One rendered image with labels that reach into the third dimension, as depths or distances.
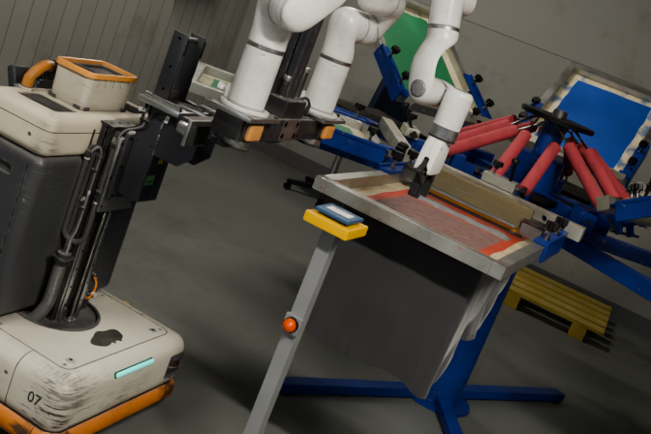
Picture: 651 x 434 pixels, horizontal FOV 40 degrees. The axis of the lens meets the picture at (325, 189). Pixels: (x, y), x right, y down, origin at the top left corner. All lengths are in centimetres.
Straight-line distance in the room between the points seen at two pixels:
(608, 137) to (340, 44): 235
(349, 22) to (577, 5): 429
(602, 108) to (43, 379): 324
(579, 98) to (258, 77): 294
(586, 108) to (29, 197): 308
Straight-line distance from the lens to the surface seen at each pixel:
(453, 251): 236
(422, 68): 233
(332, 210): 226
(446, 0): 238
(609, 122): 475
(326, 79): 255
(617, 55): 663
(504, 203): 293
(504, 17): 678
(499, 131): 362
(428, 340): 253
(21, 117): 255
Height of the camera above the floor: 150
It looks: 12 degrees down
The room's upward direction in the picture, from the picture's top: 21 degrees clockwise
